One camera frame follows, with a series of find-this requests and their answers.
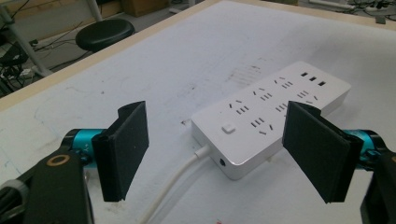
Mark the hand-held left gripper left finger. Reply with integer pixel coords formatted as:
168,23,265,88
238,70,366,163
92,100,150,203

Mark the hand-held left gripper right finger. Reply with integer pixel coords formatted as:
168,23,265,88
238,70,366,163
281,100,364,204

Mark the white power strip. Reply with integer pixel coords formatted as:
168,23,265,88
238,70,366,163
191,61,352,181

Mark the black round stool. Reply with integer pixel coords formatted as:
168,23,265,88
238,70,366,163
75,18,136,53

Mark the grey metal stand leg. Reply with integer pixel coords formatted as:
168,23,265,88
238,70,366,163
0,5,53,78

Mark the brown cardboard box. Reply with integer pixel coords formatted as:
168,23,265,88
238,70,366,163
120,0,170,18

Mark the white power strip cable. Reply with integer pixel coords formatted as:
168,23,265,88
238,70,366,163
135,144,213,224

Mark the tangle of black cables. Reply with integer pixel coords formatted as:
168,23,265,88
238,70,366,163
0,40,40,96

